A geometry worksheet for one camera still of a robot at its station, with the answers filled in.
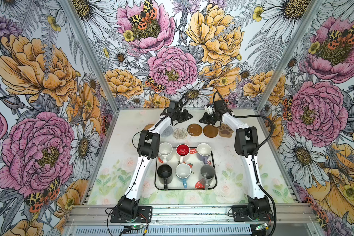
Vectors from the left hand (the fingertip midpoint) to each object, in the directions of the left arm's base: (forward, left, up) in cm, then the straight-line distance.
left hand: (192, 118), depth 107 cm
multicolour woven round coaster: (-9, +9, -6) cm, 14 cm away
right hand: (-3, -6, -2) cm, 7 cm away
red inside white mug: (-24, +7, -5) cm, 26 cm away
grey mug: (-40, -7, -5) cm, 41 cm away
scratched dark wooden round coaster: (-6, -2, -6) cm, 9 cm away
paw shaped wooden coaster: (-7, -24, -6) cm, 26 cm away
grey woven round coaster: (-7, +18, -7) cm, 20 cm away
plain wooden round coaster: (-7, -13, -7) cm, 16 cm away
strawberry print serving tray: (-44, +1, -5) cm, 44 cm away
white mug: (-25, +18, -5) cm, 31 cm away
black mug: (-40, +18, -4) cm, 43 cm away
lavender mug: (-24, -6, -5) cm, 25 cm away
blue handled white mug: (-38, +7, -4) cm, 39 cm away
